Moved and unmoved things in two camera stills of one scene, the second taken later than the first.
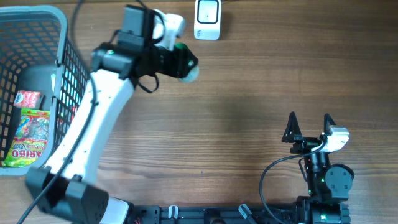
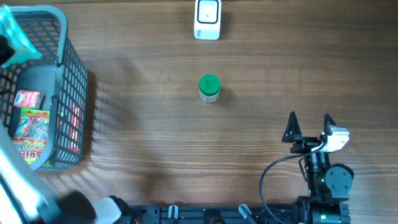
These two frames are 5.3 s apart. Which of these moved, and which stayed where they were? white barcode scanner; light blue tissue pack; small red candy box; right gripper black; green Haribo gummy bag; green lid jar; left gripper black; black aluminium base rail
Moved: light blue tissue pack; green lid jar; left gripper black
Stayed: right gripper black; black aluminium base rail; white barcode scanner; small red candy box; green Haribo gummy bag
